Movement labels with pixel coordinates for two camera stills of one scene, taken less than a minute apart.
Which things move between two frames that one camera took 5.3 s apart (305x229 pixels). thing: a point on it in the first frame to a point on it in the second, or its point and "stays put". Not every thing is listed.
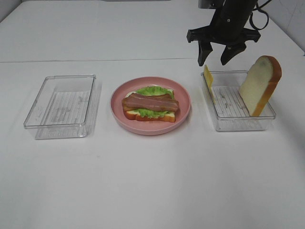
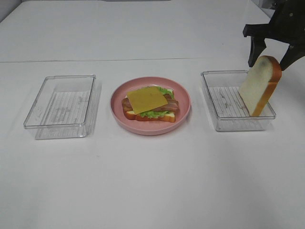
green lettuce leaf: x=153 y=90 stays put
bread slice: x=169 y=117 stays put
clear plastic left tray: x=65 y=107 stays put
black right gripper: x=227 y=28 to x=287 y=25
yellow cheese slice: x=208 y=76 to x=147 y=99
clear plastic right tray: x=230 y=109 stays put
